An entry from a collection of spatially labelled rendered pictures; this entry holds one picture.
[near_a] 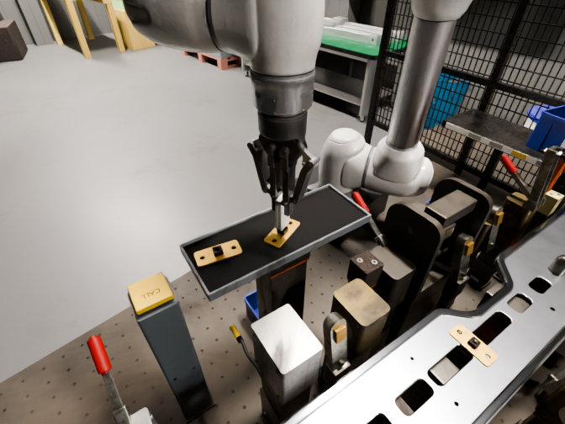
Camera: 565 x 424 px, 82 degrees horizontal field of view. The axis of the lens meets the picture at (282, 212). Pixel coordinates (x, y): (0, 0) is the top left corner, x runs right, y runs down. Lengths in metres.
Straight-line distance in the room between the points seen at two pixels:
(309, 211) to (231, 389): 0.53
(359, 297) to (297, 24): 0.47
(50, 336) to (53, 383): 1.07
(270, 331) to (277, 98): 0.36
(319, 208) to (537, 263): 0.57
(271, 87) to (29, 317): 2.10
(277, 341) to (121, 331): 0.68
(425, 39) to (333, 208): 0.49
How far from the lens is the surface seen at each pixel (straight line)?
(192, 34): 0.50
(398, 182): 1.17
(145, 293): 0.60
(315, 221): 0.68
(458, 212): 0.75
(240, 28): 0.45
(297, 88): 0.46
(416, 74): 1.01
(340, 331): 0.61
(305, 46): 0.44
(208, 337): 1.06
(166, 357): 0.70
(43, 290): 2.46
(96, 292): 2.29
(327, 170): 1.21
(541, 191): 1.08
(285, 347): 0.56
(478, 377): 0.75
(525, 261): 1.01
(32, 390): 1.18
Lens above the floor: 1.61
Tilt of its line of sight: 40 degrees down
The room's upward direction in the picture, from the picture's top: straight up
